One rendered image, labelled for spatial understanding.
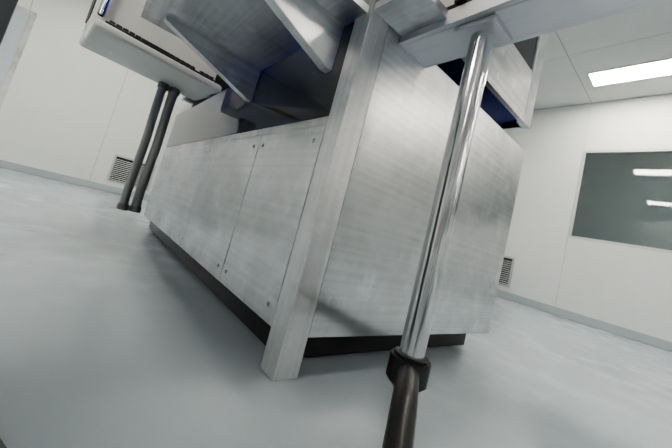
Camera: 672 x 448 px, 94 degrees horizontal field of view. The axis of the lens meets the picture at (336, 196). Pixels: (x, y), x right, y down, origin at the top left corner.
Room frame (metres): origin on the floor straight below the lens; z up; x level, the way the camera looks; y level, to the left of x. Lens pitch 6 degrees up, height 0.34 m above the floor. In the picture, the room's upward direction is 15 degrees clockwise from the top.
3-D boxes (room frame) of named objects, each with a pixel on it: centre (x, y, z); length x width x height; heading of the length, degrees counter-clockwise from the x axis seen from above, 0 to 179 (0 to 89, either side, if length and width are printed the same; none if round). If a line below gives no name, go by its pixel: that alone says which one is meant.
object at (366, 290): (1.80, 0.29, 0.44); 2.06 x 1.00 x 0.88; 39
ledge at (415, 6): (0.68, -0.07, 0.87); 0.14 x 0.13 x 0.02; 129
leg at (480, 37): (0.64, -0.22, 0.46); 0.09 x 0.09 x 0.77; 39
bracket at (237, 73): (1.06, 0.55, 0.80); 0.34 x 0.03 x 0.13; 129
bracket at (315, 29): (0.67, 0.23, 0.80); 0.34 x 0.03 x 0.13; 129
